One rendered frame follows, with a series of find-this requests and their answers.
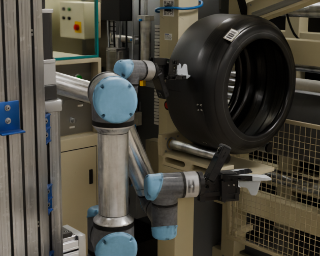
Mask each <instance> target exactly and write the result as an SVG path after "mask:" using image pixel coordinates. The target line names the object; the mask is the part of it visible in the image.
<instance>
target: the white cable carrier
mask: <svg viewBox="0 0 320 256"><path fill-rule="evenodd" d="M155 31H158V32H155V38H157V39H154V41H155V45H158V46H155V48H158V49H155V50H154V51H155V53H154V55H155V56H154V57H155V58H158V57H159V25H155ZM157 35H158V36H157ZM154 91H156V90H155V89H154ZM154 95H155V96H154V98H156V99H154V101H156V102H154V104H155V105H154V111H156V112H154V114H155V115H154V117H155V118H154V124H157V125H159V98H158V96H157V93H156V92H154ZM156 108H157V109H156Z"/></svg>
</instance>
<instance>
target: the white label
mask: <svg viewBox="0 0 320 256"><path fill-rule="evenodd" d="M238 34H239V31H237V30H234V29H230V31H229V32H228V33H227V34H226V35H225V36H224V37H223V38H224V39H226V40H229V41H232V40H233V39H234V38H235V37H236V36H237V35H238Z"/></svg>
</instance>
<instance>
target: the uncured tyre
mask: <svg viewBox="0 0 320 256"><path fill-rule="evenodd" d="M230 29H234V30H237V31H239V34H238V35H237V36H236V37H235V38H234V39H233V40H232V41H229V40H226V39H224V38H223V37H224V36H225V35H226V34H227V33H228V32H229V31H230ZM170 59H179V63H180V64H181V68H182V66H183V65H184V64H186V65H187V72H188V75H190V77H189V78H188V79H175V80H166V86H167V89H168V92H169V97H168V98H166V101H167V106H168V110H169V114H170V116H171V119H172V121H173V123H174V125H175V126H176V128H177V129H178V131H179V132H180V133H181V134H182V135H183V136H184V137H185V138H187V139H188V140H190V141H191V142H192V143H194V144H196V145H199V146H202V147H206V148H210V149H214V150H216V149H217V147H218V146H219V144H221V143H222V144H226V145H228V146H230V147H231V151H230V154H247V153H251V152H254V151H256V150H258V149H260V148H261V147H263V146H264V145H265V144H267V143H268V142H269V141H270V140H271V139H272V138H273V137H274V136H275V135H276V134H277V133H278V131H279V130H280V129H281V127H282V125H283V124H284V122H285V120H286V118H287V116H288V114H289V111H290V109H291V106H292V102H293V98H294V93H295V85H296V69H295V62H294V57H293V54H292V51H291V48H290V46H289V44H288V42H287V40H286V38H285V37H284V35H283V33H282V32H281V30H280V29H279V28H278V27H277V26H276V25H275V24H274V23H272V22H271V21H269V20H267V19H265V18H262V17H260V16H256V15H241V14H213V15H210V16H207V17H204V18H202V19H200V20H198V21H196V22H195V23H193V24H192V25H191V26H190V27H189V28H188V29H187V30H186V31H185V32H184V33H183V34H182V36H181V37H180V39H179V40H178V42H177V44H176V46H175V48H174V50H173V52H172V55H171V57H170ZM234 64H235V69H236V78H235V86H234V90H233V94H232V97H231V99H230V101H229V103H228V83H229V78H230V74H231V71H232V68H233V65H234ZM169 89H171V90H177V91H180V92H177V91H171V90H169ZM196 102H197V103H203V110H204V112H197V107H196ZM202 141H205V142H206V143H207V144H204V143H203V142H202Z"/></svg>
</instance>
